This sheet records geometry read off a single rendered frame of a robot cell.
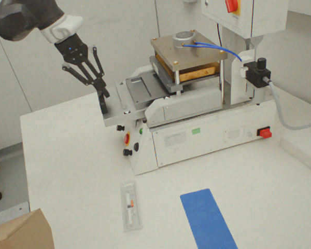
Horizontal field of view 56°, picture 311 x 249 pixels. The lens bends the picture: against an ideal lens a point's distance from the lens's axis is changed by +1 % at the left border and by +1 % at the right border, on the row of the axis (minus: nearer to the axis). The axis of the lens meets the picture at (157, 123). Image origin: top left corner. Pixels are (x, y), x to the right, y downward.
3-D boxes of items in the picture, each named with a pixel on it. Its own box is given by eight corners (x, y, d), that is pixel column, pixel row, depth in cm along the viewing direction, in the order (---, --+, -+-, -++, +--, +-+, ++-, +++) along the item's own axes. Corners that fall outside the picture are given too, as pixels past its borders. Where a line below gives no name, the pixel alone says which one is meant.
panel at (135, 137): (119, 126, 126) (130, 88, 118) (133, 171, 102) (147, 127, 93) (115, 126, 125) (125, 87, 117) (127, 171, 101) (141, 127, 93)
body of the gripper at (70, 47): (74, 26, 89) (92, 51, 94) (52, 41, 89) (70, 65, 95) (76, 32, 83) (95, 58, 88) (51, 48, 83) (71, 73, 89)
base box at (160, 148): (230, 96, 136) (230, 62, 126) (278, 142, 106) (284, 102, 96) (119, 125, 128) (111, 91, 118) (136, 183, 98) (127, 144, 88)
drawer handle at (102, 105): (103, 93, 107) (100, 83, 105) (108, 113, 95) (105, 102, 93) (97, 94, 107) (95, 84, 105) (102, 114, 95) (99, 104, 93)
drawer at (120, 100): (171, 81, 116) (169, 63, 112) (190, 107, 99) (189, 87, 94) (99, 98, 112) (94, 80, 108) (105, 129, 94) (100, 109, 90)
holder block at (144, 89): (167, 74, 113) (166, 68, 112) (184, 98, 97) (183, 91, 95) (126, 84, 111) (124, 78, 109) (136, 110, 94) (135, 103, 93)
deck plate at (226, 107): (231, 61, 126) (231, 59, 126) (279, 97, 98) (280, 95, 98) (129, 86, 120) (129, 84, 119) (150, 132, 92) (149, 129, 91)
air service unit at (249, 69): (247, 89, 96) (250, 46, 87) (273, 110, 84) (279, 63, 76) (232, 93, 95) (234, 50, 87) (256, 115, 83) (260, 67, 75)
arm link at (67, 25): (39, 25, 87) (51, 40, 90) (37, 37, 77) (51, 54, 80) (74, 2, 86) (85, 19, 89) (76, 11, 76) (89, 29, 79)
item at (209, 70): (198, 55, 112) (197, 30, 107) (223, 78, 95) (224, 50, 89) (156, 65, 110) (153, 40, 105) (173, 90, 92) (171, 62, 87)
